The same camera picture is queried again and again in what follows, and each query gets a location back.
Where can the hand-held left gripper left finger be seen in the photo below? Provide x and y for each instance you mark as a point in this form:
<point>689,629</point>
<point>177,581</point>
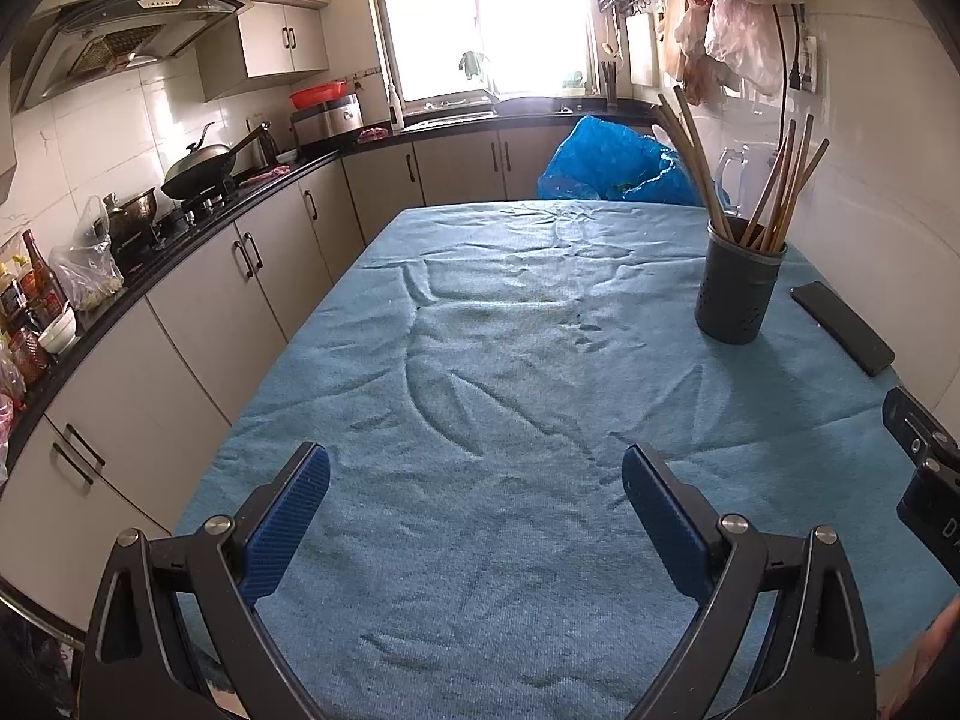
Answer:
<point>289,517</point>

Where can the white bowl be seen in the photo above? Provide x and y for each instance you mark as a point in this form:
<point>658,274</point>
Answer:
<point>58,334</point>

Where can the black gas stove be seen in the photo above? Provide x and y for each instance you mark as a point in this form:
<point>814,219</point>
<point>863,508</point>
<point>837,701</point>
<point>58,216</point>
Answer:
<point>187,214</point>

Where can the kitchen window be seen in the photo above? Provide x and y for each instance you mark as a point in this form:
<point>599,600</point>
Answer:
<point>427,22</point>

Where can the clear glass pitcher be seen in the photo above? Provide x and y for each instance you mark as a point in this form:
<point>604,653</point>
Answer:
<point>750,180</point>

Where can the beige base cabinets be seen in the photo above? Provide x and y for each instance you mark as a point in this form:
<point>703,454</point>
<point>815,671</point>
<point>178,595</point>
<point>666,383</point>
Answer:
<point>202,330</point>

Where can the red plastic basin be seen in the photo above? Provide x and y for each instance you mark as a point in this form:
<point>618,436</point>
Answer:
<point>319,95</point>

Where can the black wok with lid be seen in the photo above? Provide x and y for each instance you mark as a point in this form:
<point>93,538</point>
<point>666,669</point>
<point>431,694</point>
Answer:
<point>199,169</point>

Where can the beige corner wall cabinet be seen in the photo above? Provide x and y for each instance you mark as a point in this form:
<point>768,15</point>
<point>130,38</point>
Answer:
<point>6,142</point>

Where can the wall socket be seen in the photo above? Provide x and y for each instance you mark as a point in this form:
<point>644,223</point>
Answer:
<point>808,64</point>

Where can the clear plastic food bag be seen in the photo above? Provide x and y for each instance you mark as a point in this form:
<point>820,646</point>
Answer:
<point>86,270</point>

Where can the low beige wall cabinet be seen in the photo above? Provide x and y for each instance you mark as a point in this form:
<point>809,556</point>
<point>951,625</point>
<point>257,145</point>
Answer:
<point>277,45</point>

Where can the cluster of condiment bottles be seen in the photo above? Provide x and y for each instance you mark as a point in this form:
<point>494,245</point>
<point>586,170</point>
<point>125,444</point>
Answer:
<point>22,345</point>

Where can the pink rag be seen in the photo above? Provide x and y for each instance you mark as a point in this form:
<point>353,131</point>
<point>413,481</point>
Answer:
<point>373,136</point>
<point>266,174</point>

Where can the white cutting board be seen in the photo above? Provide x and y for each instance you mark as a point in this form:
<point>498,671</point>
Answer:
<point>643,52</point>

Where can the black utensil holder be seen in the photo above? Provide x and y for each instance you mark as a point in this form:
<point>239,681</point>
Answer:
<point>739,292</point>

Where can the steel sink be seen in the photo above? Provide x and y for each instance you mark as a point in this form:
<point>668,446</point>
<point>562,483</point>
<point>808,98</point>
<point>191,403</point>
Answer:
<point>450,118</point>

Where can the dark utensil caddy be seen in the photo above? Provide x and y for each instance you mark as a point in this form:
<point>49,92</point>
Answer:
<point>609,90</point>

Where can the pink plastic bag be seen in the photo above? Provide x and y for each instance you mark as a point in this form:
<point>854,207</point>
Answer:
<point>6,427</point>

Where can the steel cooking pot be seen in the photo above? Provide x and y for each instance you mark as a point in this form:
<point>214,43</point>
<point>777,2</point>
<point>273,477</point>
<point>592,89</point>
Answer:
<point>133,214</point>

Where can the black kitchen countertop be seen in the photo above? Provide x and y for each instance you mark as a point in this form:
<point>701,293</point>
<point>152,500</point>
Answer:
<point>127,289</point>

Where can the tall dark sauce bottle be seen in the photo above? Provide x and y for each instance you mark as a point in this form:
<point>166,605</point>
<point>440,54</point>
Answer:
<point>41,277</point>

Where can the blue plastic bag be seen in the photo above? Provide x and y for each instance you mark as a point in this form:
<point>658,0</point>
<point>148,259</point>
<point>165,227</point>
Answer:
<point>600,165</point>

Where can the black smartphone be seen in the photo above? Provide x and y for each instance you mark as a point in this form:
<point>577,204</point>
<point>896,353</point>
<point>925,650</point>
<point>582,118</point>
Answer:
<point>844,326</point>

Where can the bunch of hanging plastic bags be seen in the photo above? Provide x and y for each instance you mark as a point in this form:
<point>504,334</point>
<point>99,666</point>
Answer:
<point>735,37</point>

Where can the person's right hand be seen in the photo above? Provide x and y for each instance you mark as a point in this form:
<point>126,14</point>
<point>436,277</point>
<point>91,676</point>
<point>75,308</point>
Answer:
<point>941,667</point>

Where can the steel rice cooker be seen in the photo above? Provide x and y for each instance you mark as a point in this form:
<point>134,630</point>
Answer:
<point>330,124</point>

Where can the blue table cloth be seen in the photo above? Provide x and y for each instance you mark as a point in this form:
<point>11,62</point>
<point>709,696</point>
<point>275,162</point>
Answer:
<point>487,390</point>

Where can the green hanging cloth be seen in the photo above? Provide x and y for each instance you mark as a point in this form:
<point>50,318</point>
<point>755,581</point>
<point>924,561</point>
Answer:
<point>472,67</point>

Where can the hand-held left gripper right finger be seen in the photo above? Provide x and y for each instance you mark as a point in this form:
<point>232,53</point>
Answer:
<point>664,525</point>

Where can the bundle of wooden chopsticks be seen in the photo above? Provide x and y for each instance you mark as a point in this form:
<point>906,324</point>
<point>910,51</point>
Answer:
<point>701,159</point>

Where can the steel range hood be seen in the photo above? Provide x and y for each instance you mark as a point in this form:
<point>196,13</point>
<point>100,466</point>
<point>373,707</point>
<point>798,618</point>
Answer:
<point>127,37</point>

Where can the white bottle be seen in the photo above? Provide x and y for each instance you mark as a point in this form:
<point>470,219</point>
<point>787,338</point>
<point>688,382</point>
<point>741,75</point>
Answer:
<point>396,112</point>

